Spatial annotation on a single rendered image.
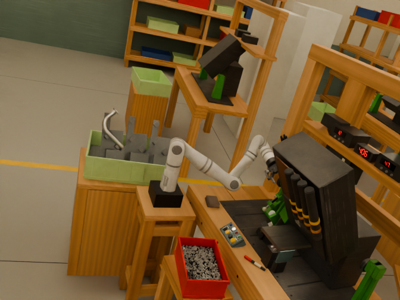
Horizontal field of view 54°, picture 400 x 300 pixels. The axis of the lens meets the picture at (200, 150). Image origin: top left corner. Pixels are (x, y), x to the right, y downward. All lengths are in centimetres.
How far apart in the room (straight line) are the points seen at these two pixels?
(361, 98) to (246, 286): 116
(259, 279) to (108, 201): 118
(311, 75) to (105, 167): 145
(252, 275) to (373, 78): 119
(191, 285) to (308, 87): 143
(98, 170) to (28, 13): 653
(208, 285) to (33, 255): 171
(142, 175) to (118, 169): 17
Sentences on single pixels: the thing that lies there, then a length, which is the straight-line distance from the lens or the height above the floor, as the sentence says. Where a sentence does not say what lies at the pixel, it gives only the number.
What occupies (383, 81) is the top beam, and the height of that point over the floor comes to 190.
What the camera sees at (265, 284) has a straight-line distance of 208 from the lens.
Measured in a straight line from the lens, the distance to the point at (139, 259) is 258.
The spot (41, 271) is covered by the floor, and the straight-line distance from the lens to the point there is 319.
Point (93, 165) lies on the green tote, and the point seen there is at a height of 90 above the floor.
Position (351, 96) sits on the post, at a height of 176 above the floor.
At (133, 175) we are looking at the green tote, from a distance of 270.
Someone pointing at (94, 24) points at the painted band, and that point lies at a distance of 882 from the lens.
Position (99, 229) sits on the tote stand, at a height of 43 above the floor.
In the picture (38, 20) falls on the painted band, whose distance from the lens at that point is 893.
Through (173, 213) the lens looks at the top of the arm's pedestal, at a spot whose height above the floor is 85.
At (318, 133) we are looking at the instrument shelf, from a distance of 234.
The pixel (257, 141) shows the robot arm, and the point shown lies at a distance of 247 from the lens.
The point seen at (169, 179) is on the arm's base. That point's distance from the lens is 239.
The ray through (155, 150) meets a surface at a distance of 291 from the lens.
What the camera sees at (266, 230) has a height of 113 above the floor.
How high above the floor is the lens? 222
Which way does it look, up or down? 25 degrees down
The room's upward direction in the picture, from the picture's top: 15 degrees clockwise
